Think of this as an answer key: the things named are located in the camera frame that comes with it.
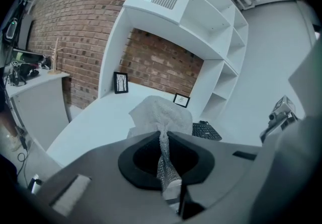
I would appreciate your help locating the black framed tree picture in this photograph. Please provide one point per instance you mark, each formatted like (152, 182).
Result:
(121, 83)

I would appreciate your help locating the white upright device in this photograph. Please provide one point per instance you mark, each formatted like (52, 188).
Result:
(35, 184)

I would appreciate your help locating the white side table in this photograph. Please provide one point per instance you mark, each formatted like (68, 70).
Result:
(37, 97)

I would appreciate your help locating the black framed white picture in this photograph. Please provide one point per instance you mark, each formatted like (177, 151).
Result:
(181, 100)

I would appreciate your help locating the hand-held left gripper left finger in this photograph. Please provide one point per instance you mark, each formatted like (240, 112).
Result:
(130, 167)

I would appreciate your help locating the grey cloth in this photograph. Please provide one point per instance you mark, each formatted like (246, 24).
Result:
(163, 114)

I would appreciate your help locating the wooden stand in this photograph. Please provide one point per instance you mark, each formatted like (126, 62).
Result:
(54, 62)

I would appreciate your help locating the white shelf unit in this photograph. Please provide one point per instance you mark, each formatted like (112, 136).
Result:
(201, 24)

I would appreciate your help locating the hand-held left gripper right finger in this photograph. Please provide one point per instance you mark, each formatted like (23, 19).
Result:
(198, 165)

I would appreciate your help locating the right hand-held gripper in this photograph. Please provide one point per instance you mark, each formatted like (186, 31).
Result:
(283, 114)

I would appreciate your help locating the black keyboard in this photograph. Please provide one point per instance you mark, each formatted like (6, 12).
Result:
(206, 132)

